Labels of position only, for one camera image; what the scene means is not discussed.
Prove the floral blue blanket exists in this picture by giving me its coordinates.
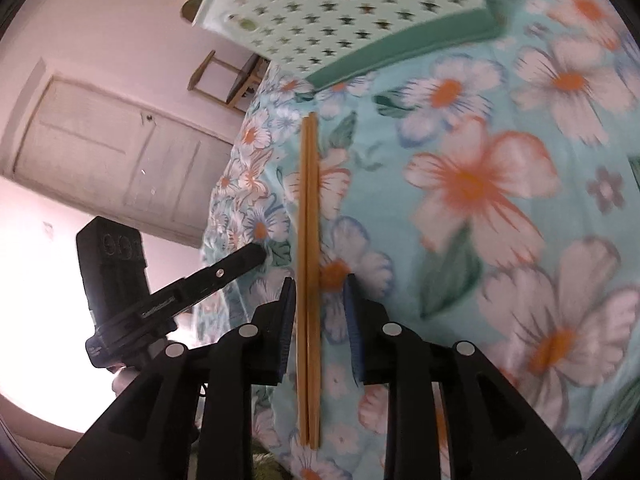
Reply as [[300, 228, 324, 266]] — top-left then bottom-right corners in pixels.
[[192, 0, 640, 480]]

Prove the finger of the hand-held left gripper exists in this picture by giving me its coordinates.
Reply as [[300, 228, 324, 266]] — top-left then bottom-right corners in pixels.
[[175, 244, 267, 306]]

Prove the fuzzy green rug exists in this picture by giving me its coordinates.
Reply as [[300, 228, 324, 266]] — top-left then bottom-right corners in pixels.
[[250, 452, 301, 480]]

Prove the wooden chair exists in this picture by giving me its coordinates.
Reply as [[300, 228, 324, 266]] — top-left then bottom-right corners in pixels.
[[187, 50, 268, 111]]

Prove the mint green utensil holder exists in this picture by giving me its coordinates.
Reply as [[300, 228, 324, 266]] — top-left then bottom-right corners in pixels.
[[190, 0, 502, 90]]

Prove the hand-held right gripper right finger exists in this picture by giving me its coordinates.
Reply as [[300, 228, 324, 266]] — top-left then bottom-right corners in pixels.
[[342, 274, 583, 480]]

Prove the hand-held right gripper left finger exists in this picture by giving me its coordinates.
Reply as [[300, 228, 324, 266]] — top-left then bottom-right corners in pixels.
[[54, 277, 297, 480]]

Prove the white wooden door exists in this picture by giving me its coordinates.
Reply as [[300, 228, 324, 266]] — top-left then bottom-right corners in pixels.
[[2, 60, 236, 248]]

